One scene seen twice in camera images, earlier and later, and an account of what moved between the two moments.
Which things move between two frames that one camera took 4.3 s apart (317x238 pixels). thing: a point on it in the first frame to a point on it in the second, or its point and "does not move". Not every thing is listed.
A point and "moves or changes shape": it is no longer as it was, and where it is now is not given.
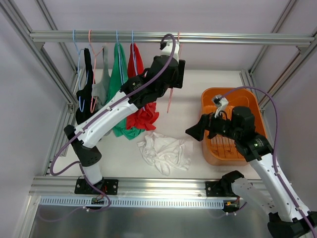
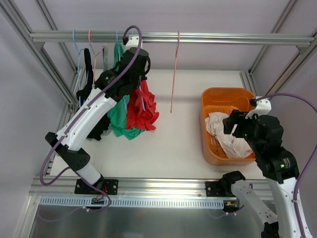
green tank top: x=118 y=80 does not move
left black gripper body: x=180 y=73 to x=135 y=76
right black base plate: x=213 y=189 does not move
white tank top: x=166 y=153 moves or changes shape
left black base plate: x=110 y=187 does not move
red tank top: x=147 y=115 does not move
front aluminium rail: x=65 y=188 does not move
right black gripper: x=210 y=125 to x=237 y=123
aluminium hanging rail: x=181 y=39 does not move
